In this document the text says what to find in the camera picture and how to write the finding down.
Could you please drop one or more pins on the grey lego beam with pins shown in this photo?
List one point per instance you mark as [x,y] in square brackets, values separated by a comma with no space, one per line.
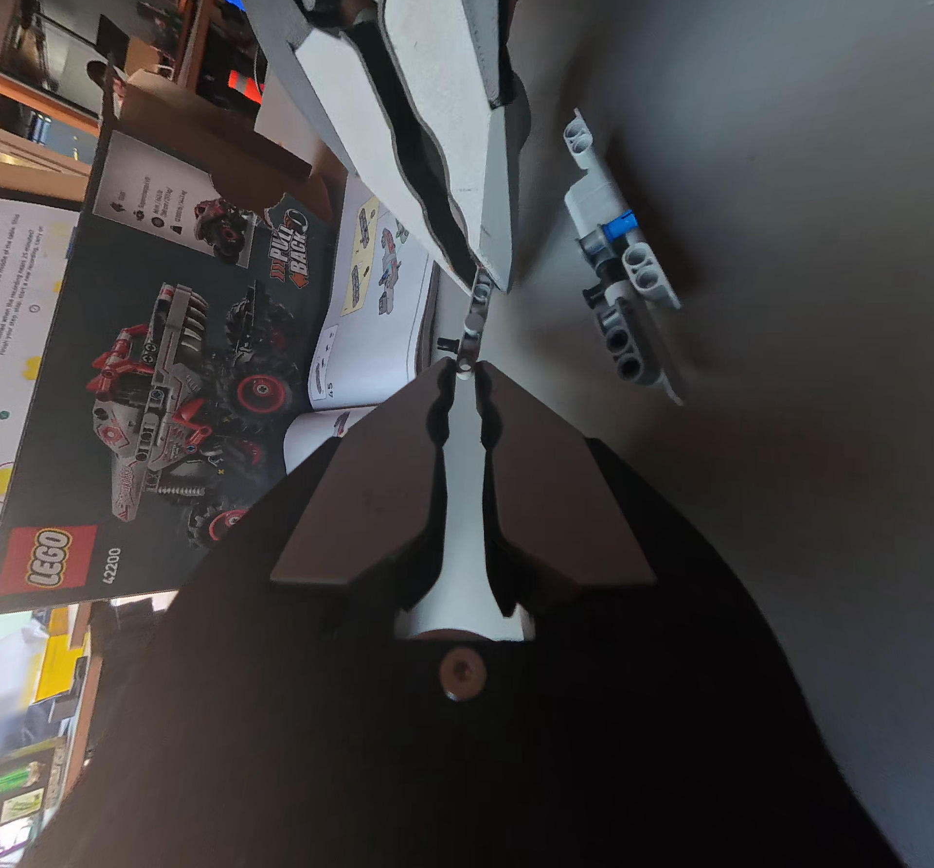
[473,321]

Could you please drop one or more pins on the lego instruction booklet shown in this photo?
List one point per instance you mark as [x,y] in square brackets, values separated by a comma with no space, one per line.
[379,343]

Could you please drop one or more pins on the dark printed lego set box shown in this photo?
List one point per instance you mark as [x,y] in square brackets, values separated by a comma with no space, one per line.
[182,372]

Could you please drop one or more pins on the wooden shelf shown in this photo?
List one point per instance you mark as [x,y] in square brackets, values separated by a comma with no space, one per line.
[44,153]

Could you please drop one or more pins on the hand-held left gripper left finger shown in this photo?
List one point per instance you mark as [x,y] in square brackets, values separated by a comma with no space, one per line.
[357,503]

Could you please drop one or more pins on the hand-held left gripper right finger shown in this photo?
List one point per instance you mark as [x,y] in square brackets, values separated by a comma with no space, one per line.
[562,510]

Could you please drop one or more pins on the grey technic sub-assembly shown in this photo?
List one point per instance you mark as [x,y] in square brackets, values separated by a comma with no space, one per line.
[598,204]

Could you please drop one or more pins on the white printed paper sheet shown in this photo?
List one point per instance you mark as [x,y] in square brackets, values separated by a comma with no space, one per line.
[29,313]

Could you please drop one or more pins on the yellow box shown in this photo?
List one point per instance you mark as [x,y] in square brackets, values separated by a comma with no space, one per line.
[62,664]

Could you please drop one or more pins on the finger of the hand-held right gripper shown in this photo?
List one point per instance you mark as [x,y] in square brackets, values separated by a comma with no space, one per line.
[445,44]
[343,95]

